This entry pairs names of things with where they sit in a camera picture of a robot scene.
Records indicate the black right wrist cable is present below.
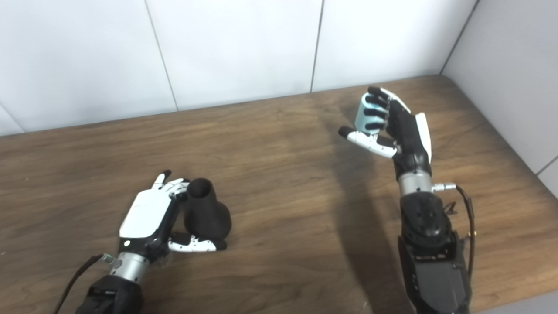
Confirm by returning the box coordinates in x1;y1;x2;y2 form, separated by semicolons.
432;183;476;280

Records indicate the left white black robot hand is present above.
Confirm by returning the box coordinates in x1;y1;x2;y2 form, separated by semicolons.
119;170;228;262

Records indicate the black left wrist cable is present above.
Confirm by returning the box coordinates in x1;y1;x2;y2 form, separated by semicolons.
52;254;116;314

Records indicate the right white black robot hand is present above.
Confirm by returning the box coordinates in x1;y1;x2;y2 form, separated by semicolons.
338;86;433;177

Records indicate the light-blue hose piece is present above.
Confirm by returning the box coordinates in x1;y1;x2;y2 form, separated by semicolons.
354;95;388;133

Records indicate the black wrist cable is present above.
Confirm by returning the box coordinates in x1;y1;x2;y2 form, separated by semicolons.
52;254;116;314
432;183;476;280

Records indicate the black nozzle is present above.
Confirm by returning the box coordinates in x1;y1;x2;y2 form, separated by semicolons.
184;178;232;240

